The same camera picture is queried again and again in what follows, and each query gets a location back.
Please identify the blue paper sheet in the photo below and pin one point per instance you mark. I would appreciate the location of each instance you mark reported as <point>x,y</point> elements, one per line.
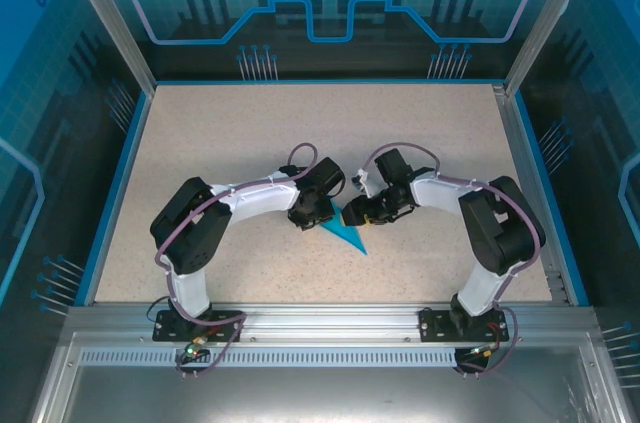
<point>350,235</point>

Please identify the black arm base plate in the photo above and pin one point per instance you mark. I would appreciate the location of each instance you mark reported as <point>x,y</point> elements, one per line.
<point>430,328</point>
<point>162,330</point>

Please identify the aluminium side rail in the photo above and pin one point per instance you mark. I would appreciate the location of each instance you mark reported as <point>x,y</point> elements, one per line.
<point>520,143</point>

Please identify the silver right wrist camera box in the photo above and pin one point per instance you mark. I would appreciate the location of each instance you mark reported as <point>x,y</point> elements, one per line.
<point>364,183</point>

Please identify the brushed steel front panel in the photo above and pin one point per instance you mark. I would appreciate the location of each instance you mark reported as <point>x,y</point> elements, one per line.
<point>325,393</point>

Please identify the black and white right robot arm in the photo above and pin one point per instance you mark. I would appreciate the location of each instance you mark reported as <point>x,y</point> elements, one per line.
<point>500,233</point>

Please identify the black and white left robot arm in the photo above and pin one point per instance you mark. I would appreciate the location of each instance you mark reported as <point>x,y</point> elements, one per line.
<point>190,228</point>

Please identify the aluminium front rail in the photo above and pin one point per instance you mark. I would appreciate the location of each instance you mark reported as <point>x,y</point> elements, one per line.
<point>330,321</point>

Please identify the aluminium frame post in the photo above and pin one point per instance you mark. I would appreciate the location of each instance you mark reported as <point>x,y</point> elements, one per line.
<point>109,18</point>
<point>550,18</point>

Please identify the blue table border frame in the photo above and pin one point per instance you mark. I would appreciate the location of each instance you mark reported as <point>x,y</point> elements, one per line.
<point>126,168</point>

